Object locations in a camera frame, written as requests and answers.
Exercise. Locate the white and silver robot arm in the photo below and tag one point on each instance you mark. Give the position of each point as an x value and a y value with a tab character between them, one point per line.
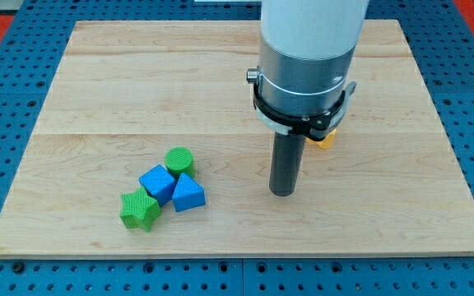
300	85

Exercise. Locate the green star block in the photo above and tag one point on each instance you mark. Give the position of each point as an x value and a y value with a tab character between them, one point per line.
139	210

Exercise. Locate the yellow hexagon block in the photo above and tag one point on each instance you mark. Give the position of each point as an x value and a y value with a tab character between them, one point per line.
326	143

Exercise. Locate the blue triangle block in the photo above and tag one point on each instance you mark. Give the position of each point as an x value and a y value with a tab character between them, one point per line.
188	194

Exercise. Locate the blue cube block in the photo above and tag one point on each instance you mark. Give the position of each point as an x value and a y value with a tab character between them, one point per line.
159	183

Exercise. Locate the green cylinder block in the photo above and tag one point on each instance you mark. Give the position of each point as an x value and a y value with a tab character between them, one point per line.
180	160

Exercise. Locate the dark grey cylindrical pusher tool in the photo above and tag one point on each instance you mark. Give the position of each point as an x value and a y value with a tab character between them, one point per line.
286	158

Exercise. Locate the light wooden board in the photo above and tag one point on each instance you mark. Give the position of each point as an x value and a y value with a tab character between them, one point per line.
127	91

